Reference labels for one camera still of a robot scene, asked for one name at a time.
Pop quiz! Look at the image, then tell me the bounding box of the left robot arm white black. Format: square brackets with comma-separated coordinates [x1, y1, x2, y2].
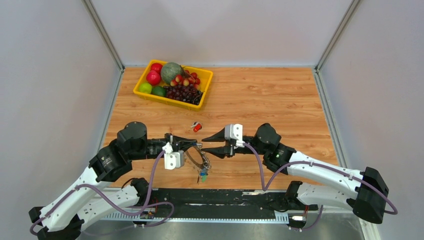
[29, 121, 198, 240]

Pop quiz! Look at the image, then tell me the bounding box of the red apple upper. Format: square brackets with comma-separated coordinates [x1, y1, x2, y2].
[150, 62, 163, 75]

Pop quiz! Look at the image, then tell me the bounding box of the blue key tag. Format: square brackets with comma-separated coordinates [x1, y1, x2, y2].
[199, 168, 209, 177]

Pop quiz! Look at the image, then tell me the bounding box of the yellow plastic tray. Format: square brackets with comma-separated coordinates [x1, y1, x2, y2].
[133, 59, 213, 111]

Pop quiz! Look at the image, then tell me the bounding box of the light green lime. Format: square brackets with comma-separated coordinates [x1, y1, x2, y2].
[138, 82, 153, 94]

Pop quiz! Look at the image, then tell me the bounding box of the green melon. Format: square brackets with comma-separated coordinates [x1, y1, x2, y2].
[160, 62, 184, 85]

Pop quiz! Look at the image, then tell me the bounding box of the red apple lower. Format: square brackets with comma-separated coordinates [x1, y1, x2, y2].
[146, 70, 162, 86]

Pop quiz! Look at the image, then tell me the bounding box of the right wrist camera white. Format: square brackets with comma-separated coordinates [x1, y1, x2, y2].
[224, 123, 245, 149]

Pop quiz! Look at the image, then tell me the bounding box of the red cherry bunch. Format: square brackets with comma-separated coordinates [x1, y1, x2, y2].
[169, 70, 201, 90]

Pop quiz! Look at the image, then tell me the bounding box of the grey disc keyring with rings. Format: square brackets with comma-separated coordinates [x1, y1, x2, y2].
[184, 143, 212, 173]

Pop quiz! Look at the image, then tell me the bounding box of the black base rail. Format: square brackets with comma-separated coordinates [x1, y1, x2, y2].
[115, 188, 319, 224]

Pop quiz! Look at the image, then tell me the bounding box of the dark green lime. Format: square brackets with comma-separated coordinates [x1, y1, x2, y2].
[151, 86, 167, 98]

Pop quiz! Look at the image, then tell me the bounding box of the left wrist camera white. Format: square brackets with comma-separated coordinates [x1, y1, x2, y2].
[162, 142, 185, 170]

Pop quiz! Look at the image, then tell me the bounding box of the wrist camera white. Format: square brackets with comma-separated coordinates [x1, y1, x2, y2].
[224, 123, 245, 149]
[162, 142, 185, 170]

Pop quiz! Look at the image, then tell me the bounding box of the dark purple grape bunch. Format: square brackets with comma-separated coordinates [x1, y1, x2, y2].
[163, 85, 203, 106]

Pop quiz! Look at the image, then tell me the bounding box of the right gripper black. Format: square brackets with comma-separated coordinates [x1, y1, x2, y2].
[200, 127, 268, 159]

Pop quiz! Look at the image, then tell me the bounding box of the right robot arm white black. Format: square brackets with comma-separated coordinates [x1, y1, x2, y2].
[202, 123, 398, 224]

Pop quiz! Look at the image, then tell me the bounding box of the red apple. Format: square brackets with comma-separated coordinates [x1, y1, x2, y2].
[150, 62, 163, 75]
[146, 70, 162, 86]

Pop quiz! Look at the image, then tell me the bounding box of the red tag key bunch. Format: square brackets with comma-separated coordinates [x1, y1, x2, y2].
[191, 121, 202, 133]

